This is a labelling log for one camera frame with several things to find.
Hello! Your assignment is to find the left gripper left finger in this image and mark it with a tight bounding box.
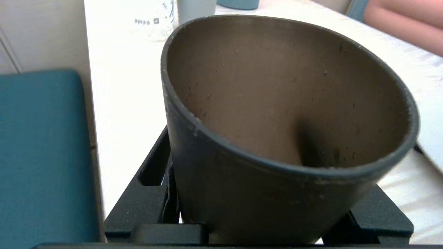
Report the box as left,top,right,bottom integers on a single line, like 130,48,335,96
104,126,181,240

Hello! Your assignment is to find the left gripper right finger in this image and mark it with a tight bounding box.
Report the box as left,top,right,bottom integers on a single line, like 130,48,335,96
323,183,415,245

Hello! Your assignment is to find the dark brown plastic cup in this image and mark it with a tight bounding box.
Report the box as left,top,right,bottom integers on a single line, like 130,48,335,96
161,15,420,245

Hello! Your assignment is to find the grey-blue cup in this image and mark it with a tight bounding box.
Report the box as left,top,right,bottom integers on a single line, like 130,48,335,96
177,0,218,25

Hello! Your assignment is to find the clear plastic bottle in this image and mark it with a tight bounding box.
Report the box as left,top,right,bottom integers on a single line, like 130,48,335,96
133,0,175,42

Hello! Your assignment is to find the pink bolster cushion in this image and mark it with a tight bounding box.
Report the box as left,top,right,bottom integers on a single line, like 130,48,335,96
363,0,443,58

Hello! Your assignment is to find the small blue-grey drip tray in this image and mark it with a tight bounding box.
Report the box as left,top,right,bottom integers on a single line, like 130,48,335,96
217,0,260,10

